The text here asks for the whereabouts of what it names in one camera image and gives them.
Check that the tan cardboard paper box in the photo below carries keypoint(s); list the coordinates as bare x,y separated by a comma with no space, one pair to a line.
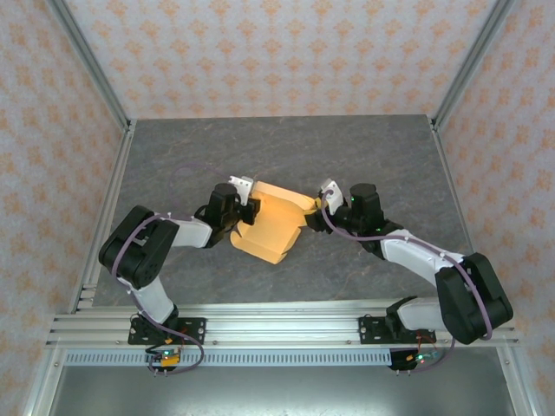
275,225

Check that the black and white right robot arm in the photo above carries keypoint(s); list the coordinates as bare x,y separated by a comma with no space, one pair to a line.
472,303

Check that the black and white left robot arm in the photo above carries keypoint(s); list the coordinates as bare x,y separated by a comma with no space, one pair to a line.
139,247

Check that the aluminium mounting beam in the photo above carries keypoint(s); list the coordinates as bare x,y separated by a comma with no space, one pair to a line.
282,325

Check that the green-lit connector circuit board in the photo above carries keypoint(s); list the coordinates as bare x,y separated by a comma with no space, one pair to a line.
420,358

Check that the yellow connector circuit board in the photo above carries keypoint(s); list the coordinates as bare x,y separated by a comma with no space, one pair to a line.
167,357

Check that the grey metal sheet panel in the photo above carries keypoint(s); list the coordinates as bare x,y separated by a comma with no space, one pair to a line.
282,394

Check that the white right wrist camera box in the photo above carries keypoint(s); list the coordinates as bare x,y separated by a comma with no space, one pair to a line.
334,201

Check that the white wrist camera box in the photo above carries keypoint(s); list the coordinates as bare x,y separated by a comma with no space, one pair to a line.
243,186
334,201

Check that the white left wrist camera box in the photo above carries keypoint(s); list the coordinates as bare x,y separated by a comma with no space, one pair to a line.
243,186

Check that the aluminium table side rail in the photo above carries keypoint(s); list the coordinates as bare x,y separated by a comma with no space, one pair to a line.
446,164
119,164

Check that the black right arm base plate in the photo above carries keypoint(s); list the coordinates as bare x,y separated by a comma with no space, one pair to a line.
370,331

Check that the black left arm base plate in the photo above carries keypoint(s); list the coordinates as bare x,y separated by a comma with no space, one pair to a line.
193,331

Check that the aluminium frame post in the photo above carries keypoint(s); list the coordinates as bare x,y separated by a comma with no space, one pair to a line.
89,56
472,56

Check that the aluminium frame leg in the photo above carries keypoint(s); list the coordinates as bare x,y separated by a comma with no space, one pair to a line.
43,381
516,381

